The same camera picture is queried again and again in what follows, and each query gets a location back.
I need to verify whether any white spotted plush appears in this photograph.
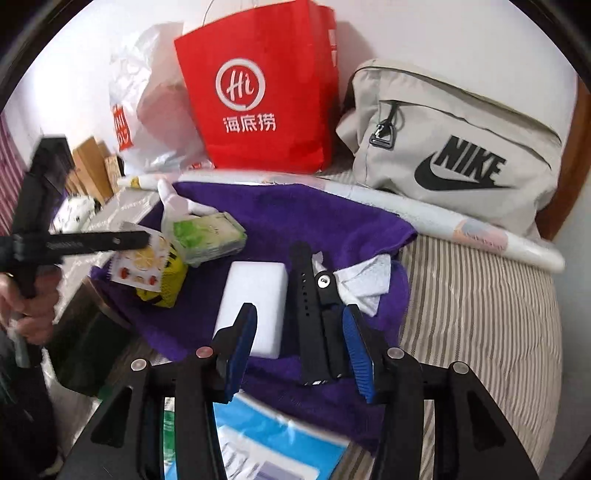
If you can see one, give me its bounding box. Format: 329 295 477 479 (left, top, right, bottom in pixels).
51 196 100 234

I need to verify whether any fruit print packet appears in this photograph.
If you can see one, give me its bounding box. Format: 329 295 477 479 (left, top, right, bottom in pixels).
108 224 174 291

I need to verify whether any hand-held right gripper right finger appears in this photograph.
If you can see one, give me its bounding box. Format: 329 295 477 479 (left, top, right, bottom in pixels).
342 305 540 480

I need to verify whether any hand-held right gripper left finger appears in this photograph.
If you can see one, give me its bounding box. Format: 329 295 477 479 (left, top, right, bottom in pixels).
56 303 258 480

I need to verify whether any black watch strap with holes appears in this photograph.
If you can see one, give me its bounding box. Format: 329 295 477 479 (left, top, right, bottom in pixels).
288 242 331 387

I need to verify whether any white plastic bag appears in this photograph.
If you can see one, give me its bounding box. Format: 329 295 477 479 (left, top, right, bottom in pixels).
108 23 215 174

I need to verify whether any green wet wipes pack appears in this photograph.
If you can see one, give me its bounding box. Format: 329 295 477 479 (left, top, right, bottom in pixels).
161 211 247 268

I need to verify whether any blue tissue pack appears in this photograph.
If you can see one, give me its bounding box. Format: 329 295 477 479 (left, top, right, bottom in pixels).
161 392 352 480

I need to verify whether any white foam block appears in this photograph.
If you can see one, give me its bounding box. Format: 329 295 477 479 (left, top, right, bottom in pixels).
213 261 288 359

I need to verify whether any red striped curtain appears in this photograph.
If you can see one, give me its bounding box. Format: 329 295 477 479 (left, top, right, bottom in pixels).
0 113 28 236

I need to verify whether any rolled white paper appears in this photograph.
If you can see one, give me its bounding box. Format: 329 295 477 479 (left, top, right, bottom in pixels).
117 168 566 276

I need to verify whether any striped bed sheet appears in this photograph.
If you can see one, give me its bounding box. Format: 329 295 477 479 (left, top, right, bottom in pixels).
41 171 565 480

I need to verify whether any brown wooden bed frame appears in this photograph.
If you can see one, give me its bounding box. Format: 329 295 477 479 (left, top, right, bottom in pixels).
538 74 591 241

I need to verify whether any purple towel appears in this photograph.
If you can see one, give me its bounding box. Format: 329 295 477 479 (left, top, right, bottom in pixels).
90 180 419 455

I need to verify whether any wooden headboard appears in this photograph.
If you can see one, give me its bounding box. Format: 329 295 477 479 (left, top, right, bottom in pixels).
65 136 122 204

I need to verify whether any person's left hand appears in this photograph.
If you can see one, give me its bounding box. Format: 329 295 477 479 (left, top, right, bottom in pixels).
0 270 64 346

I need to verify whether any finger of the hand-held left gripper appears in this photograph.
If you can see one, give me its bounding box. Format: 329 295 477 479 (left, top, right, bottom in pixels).
46 230 154 256

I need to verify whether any red paper bag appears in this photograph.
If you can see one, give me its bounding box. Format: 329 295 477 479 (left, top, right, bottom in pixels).
173 0 340 175

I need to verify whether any person's dark clothing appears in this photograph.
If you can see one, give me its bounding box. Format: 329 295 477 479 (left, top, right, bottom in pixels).
0 332 63 477

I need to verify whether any beige fabric bag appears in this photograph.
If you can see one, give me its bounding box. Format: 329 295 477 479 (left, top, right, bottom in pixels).
335 58 564 241

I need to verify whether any black watch strap with stud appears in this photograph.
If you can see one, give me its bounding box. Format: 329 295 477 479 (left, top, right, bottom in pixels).
314 271 349 380

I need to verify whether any small patterned box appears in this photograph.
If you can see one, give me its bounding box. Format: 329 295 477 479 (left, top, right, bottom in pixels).
104 154 124 195

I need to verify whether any dark cardboard box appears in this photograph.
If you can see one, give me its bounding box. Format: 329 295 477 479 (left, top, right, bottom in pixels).
46 277 136 398

